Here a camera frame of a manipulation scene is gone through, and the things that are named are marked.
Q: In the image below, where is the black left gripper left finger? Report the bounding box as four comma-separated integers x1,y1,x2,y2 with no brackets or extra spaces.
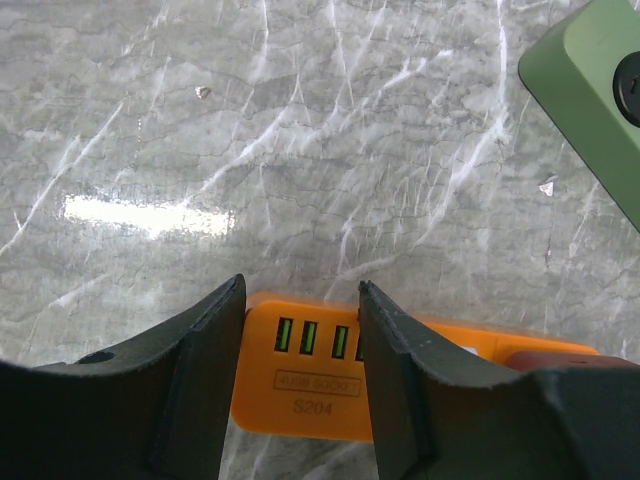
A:
1,275,246,479

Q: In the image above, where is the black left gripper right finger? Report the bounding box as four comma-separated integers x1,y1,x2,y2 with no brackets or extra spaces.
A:
358,282,639,479

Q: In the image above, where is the red koi cube adapter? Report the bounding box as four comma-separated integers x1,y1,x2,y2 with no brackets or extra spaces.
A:
504,351,638,372

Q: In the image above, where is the orange power strip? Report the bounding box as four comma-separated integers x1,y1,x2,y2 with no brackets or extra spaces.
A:
228,291,600,443

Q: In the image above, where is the green power strip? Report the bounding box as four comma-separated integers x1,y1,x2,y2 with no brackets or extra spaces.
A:
518,1,639,226

